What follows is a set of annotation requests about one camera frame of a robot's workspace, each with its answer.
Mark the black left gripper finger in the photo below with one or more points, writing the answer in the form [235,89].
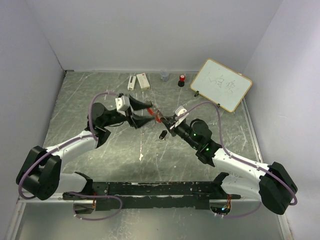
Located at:
[140,121]
[136,105]

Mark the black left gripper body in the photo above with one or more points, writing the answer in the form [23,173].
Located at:
[129,113]

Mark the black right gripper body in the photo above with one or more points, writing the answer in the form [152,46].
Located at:
[183,130]

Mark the red handled metal key holder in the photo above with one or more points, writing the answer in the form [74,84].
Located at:
[156,114]

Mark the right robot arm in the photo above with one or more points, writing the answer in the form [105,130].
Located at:
[269,183]

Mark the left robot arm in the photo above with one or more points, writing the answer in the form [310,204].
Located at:
[41,173]

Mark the white stapler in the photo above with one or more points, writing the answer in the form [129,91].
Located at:
[131,82]

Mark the white green staple box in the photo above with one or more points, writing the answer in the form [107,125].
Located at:
[143,81]

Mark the red black stamp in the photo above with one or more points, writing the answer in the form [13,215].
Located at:
[181,82]

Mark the clear paperclip jar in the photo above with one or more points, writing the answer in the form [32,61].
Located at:
[164,74]

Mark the yellow framed whiteboard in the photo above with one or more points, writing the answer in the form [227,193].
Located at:
[221,85]

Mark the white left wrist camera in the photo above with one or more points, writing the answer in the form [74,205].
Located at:
[122,104]

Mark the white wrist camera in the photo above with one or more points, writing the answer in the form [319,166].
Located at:
[122,104]
[180,112]

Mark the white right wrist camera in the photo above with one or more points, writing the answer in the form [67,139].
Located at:
[180,112]

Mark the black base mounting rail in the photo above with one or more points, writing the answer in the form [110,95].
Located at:
[149,195]

